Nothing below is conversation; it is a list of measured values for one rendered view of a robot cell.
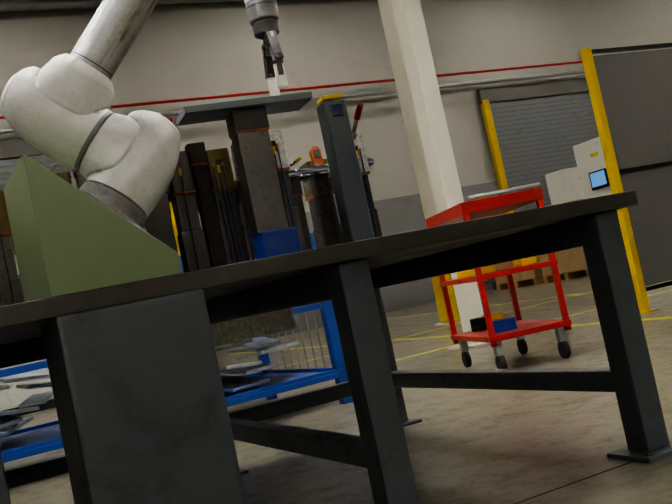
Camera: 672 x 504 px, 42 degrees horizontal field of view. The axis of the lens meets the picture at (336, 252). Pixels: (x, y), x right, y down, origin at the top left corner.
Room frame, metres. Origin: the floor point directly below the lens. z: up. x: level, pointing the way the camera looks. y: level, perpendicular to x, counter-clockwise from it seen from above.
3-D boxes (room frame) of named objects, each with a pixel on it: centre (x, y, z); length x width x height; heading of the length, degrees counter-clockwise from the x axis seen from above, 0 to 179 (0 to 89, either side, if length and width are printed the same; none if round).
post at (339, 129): (2.52, -0.07, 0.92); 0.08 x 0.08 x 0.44; 20
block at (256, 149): (2.43, 0.17, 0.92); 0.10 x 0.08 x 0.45; 110
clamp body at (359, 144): (2.71, -0.11, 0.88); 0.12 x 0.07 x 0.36; 20
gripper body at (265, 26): (2.49, 0.06, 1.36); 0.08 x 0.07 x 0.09; 13
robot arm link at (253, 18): (2.49, 0.06, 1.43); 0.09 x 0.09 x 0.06
